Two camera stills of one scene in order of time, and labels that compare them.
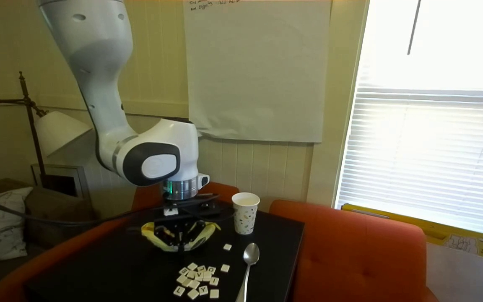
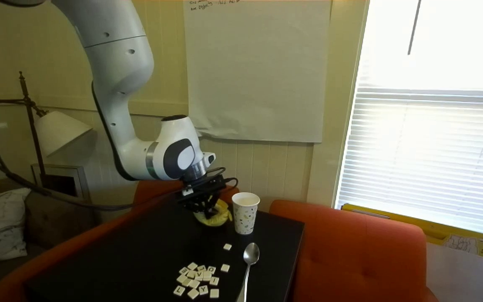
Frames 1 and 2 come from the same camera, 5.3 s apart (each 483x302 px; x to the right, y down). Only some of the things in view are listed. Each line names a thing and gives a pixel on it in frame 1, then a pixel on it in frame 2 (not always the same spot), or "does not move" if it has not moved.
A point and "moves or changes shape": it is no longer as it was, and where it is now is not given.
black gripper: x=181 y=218 → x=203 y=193
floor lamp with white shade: x=50 y=129 does not move
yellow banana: x=206 y=230 moves or changes shape
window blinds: x=439 y=151 does not move
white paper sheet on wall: x=256 y=69 does not move
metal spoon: x=250 y=257 does not move
